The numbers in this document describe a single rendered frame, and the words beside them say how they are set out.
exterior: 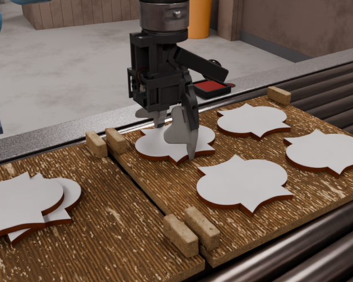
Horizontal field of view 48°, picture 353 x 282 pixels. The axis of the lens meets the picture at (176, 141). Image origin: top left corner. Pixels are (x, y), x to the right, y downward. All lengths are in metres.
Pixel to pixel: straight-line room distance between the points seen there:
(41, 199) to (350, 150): 0.50
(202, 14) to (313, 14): 1.45
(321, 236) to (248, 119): 0.30
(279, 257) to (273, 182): 0.13
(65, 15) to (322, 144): 5.29
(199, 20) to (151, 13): 4.42
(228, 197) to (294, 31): 3.80
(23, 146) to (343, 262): 0.57
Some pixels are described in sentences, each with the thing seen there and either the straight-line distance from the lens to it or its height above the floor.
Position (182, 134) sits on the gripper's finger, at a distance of 0.64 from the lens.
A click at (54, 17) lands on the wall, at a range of 5.81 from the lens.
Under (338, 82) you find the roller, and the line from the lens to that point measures 1.14.
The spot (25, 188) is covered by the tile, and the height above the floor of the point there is 0.96.
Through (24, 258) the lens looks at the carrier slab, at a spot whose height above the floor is 0.94.
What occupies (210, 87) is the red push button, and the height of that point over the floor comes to 0.93.
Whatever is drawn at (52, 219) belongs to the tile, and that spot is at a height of 0.95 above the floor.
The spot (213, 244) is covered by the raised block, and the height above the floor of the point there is 0.95.
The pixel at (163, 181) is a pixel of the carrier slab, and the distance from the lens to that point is 0.62.
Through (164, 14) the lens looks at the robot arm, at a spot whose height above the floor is 1.17.
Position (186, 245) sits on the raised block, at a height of 0.96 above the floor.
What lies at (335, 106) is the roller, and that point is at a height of 0.92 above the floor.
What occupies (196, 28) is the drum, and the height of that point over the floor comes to 0.13.
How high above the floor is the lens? 1.29
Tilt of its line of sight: 29 degrees down
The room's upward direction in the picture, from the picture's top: straight up
